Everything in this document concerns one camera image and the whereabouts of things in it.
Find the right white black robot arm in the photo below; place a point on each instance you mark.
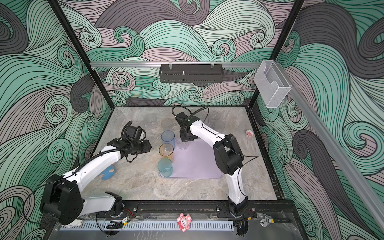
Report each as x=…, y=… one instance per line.
x=228, y=154

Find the teal translucent cup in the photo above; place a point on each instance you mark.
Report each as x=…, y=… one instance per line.
x=165, y=167

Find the silver adjustable wrench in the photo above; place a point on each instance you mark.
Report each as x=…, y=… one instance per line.
x=266, y=220

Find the small pink white toy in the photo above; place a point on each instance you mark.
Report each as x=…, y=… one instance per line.
x=249, y=133

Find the pink flower toy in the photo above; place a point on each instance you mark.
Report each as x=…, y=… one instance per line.
x=184, y=221

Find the clear glass cup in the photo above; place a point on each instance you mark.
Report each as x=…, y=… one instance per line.
x=151, y=121
x=182, y=145
x=213, y=118

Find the blue translucent cup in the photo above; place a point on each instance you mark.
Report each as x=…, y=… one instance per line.
x=168, y=137

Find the black wall-mounted rack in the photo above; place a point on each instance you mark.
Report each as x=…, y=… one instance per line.
x=198, y=74

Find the white slotted cable duct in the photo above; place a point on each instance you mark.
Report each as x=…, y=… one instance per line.
x=156, y=226

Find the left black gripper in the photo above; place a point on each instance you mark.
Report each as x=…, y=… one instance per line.
x=147, y=147

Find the yellow translucent cup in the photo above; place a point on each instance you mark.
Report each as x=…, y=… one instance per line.
x=167, y=151

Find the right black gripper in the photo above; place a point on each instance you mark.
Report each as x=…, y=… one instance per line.
x=183, y=139

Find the bear plush toy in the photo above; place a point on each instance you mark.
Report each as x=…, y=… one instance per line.
x=108, y=173

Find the lilac plastic tray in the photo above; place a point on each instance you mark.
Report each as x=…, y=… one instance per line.
x=196, y=162

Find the clear acrylic wall box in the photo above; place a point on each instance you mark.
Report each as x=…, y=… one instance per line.
x=272, y=83

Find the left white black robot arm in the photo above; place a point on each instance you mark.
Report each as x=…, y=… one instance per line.
x=62, y=196

